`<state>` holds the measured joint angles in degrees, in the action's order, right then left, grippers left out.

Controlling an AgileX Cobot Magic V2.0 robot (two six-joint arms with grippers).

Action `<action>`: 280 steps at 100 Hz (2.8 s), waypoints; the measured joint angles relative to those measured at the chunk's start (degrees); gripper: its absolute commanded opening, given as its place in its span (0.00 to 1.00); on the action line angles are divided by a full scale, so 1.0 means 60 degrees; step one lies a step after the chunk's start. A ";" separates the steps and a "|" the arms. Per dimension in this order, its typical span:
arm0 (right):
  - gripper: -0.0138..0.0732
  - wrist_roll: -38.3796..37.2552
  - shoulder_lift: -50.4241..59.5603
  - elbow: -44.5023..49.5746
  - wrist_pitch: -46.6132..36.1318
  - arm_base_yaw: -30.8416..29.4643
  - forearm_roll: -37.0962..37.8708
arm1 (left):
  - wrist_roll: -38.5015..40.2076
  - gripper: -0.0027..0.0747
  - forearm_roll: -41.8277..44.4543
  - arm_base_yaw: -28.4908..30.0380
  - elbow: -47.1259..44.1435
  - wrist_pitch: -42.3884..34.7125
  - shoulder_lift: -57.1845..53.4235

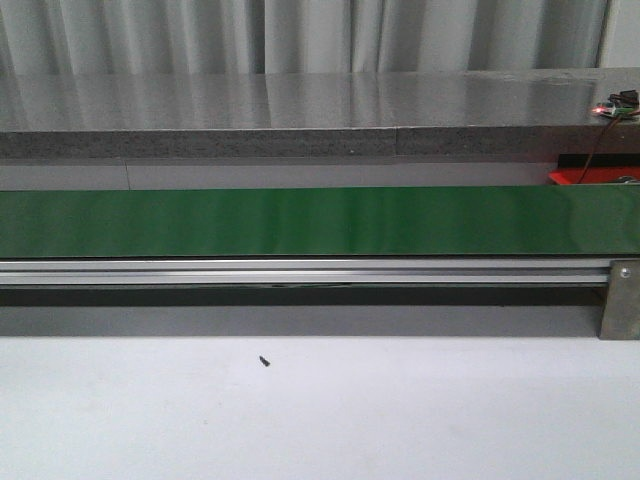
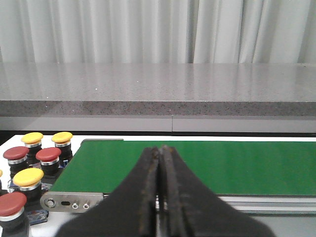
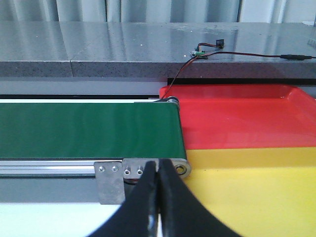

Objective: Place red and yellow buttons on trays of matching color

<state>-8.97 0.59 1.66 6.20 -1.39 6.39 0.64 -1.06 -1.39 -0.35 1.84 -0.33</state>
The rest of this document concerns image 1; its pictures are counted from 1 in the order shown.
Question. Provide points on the aluminium conveyor side rail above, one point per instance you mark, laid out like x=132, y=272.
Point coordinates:
x=59, y=273

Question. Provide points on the red plastic tray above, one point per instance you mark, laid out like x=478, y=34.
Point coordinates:
x=598, y=175

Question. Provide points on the grey pleated curtain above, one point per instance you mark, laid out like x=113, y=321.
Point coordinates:
x=268, y=37

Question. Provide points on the steel conveyor support bracket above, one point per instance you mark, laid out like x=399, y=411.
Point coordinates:
x=620, y=318

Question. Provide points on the small green circuit board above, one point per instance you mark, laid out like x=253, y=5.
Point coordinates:
x=624, y=105

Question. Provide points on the grey stone counter slab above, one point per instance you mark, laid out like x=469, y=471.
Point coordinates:
x=535, y=112

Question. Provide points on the green conveyor belt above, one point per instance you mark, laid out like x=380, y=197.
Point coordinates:
x=599, y=220

